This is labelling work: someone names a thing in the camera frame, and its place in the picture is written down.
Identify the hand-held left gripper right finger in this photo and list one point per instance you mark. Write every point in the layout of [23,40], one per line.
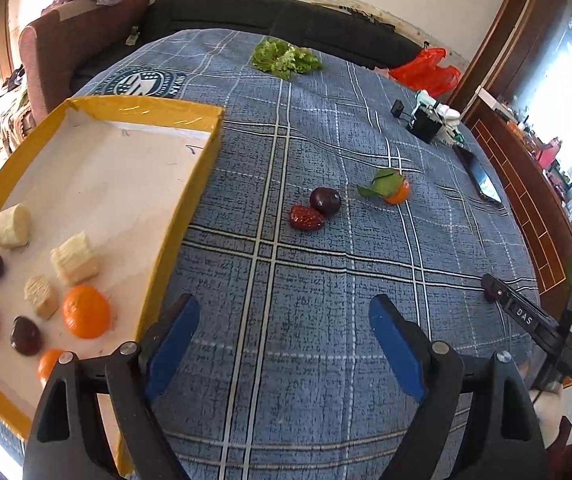
[395,345]

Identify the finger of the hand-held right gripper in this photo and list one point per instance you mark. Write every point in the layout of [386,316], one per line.
[515,310]

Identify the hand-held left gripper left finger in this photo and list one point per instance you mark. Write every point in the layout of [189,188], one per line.
[171,345]

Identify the large orange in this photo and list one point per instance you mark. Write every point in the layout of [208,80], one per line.
[86,311]

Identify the small orange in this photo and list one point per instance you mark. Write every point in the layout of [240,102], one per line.
[47,364]

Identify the large ridged white cane chunk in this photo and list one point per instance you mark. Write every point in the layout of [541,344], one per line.
[75,259]

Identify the small white cane chunk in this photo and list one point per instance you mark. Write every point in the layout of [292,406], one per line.
[41,296]

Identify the large dark purple passion fruit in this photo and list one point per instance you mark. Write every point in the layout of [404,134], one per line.
[26,335]

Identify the orange with green leaf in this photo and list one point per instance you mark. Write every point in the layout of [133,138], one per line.
[398,192]

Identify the red date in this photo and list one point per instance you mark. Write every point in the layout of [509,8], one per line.
[307,217]

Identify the yellow cardboard box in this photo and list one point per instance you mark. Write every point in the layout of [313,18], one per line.
[116,160]

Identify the smooth white banana piece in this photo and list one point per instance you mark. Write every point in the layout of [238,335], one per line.
[12,225]

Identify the blue plaid blanket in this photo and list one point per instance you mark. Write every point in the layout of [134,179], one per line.
[316,285]

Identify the brown wooden cabinet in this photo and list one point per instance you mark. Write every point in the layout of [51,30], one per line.
[515,185]

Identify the black smartphone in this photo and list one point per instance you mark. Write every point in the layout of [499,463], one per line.
[483,177]

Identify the black box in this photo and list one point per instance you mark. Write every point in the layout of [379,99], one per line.
[425,126]

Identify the small black device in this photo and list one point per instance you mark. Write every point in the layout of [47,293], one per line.
[396,108]

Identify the red plastic bag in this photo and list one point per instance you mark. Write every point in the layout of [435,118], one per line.
[425,72]

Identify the green lettuce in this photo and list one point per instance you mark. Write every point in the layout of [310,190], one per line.
[286,57]

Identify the brown armchair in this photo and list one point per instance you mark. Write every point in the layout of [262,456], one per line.
[51,60]

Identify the dark sofa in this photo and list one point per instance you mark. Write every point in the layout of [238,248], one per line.
[216,10]

